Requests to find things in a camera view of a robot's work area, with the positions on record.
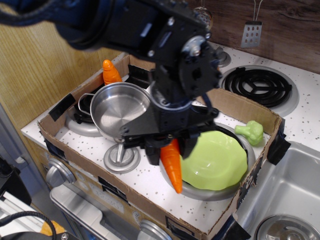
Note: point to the silver metal sink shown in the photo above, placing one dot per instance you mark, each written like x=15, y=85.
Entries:
x=284, y=204

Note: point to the hanging metal slotted spatula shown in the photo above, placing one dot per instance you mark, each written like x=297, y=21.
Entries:
x=252, y=30

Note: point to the black burner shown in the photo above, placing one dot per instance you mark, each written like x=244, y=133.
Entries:
x=78, y=121
x=264, y=85

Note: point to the brown cardboard fence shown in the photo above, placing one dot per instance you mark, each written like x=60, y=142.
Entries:
x=144, y=190

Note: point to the front left black burner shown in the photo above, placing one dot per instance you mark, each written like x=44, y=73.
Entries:
x=78, y=121

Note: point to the orange cloth piece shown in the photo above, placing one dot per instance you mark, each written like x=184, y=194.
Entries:
x=46, y=230

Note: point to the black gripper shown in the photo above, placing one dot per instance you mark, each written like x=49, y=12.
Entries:
x=157, y=127

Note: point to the silver front stove knob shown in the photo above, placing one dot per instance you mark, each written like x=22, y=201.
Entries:
x=119, y=160

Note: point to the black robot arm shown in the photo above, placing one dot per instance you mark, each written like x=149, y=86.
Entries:
x=165, y=32

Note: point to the orange toy carrot green top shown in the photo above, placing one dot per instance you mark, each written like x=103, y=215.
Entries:
x=171, y=161

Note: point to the green toy broccoli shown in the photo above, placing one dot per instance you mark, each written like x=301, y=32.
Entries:
x=253, y=132

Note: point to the light green plastic plate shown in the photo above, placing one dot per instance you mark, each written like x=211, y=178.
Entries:
x=217, y=162

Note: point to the back right black burner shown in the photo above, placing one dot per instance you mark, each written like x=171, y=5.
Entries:
x=264, y=85

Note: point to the small orange toy carrot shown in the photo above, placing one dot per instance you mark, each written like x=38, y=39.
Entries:
x=109, y=73

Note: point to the stainless steel pot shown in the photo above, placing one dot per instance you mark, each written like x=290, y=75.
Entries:
x=115, y=105

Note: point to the silver oven knob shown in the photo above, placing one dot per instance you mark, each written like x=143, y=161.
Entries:
x=151, y=231
x=58, y=174

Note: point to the silver back stove knob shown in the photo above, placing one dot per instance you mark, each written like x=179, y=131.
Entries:
x=224, y=57

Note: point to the hanging metal strainer ladle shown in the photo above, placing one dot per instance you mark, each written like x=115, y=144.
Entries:
x=203, y=14

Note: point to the silver oven knob left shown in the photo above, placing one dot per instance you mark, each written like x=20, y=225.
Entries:
x=58, y=174

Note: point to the silver stove knob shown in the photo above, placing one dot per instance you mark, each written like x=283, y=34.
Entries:
x=119, y=160
x=224, y=57

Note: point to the silver oven knob right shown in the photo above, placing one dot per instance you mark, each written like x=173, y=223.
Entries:
x=151, y=231

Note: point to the silver oven door handle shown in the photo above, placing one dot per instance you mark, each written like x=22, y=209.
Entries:
x=100, y=222

